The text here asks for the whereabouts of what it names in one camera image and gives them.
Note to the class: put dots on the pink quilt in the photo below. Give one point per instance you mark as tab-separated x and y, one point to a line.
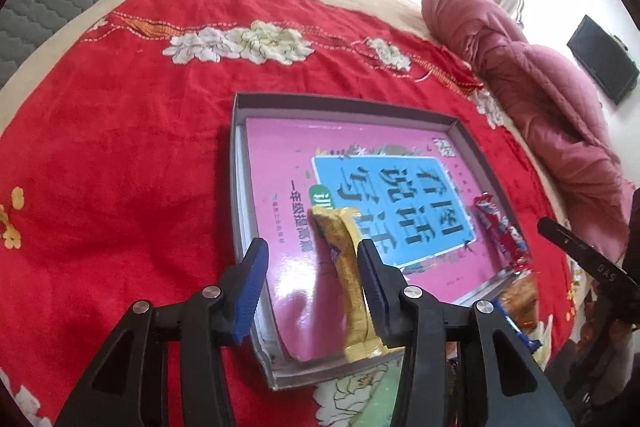
525	72

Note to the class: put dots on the grey cardboard box tray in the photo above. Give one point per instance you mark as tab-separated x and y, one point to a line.
350	109

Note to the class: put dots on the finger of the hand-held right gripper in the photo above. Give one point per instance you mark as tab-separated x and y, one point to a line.
590	259

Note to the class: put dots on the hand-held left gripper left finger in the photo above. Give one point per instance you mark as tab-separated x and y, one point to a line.
252	287

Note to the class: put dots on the black wall television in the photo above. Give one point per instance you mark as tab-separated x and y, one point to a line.
600	57

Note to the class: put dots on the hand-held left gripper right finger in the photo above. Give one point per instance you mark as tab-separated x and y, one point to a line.
375	292

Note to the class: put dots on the pink book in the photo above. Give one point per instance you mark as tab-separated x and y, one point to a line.
280	167

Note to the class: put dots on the orange snack packet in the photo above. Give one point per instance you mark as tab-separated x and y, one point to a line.
522	302

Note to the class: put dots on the yellow snack packet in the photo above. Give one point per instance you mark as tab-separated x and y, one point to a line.
345	257

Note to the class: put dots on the red snack packet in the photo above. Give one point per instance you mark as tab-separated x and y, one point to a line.
500	232

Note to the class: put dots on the red floral blanket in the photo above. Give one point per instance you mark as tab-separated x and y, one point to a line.
125	157

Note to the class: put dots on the blue snack packet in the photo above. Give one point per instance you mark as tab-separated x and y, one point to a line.
520	334

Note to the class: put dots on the metal wall rack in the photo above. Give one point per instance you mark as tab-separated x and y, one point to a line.
512	7

